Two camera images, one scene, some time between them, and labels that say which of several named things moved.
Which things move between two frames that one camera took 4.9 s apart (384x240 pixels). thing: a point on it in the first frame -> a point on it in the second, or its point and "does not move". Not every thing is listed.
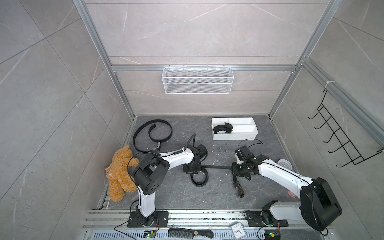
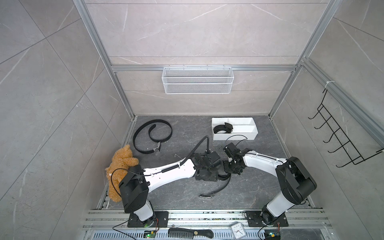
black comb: [177, 233] does not move
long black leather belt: [227, 128] does not move
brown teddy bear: [119, 175] does not move
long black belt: [240, 193] -> [221, 177]
